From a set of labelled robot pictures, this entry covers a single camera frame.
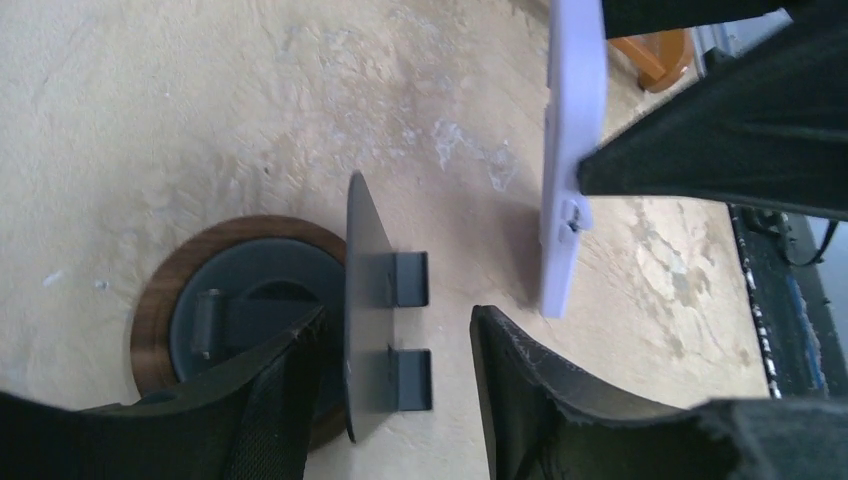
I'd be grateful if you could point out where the wooden base phone stand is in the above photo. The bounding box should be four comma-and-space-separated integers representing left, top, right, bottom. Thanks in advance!
130, 172, 433, 446

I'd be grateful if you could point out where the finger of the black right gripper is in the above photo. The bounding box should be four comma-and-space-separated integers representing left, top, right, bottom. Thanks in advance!
578, 1, 847, 220
601, 0, 792, 38

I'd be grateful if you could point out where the orange wooden tiered rack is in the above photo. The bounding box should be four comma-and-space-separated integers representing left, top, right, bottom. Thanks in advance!
608, 29, 695, 93

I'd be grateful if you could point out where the lilac case phone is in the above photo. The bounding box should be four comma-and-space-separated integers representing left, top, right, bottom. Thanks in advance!
539, 0, 607, 319

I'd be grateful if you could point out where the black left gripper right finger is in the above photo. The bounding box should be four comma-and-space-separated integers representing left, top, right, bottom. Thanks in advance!
470, 305, 847, 479

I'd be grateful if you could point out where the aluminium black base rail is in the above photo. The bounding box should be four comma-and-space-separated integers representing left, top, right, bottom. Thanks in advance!
729, 205, 847, 398

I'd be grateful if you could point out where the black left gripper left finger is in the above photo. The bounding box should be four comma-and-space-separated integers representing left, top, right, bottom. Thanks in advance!
1, 308, 330, 479

